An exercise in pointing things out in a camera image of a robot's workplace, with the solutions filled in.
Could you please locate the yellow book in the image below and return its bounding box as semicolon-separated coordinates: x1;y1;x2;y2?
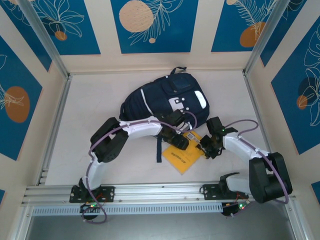
161;131;209;176

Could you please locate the navy blue backpack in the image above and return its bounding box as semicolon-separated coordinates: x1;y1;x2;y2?
119;66;211;164

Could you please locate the grey metal sheet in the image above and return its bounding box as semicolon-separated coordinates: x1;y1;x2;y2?
24;215;301;240

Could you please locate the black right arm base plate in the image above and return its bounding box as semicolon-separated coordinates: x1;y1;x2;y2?
201;183;250;201

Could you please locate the aluminium table side rail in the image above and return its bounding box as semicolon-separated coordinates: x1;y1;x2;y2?
37;74;73;186
242;70;281;180

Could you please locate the aluminium frame rail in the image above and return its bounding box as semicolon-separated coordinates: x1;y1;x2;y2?
21;180;297;207

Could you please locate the grey slotted cable duct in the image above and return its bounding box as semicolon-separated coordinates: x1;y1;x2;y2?
31;202;225;217

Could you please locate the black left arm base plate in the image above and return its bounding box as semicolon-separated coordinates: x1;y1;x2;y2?
69;186;116;204

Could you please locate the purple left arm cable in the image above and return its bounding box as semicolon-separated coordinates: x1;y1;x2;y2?
81;111;198;226

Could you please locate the aluminium frame post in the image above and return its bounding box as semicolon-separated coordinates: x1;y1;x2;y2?
243;0;295;76
18;0;70;79

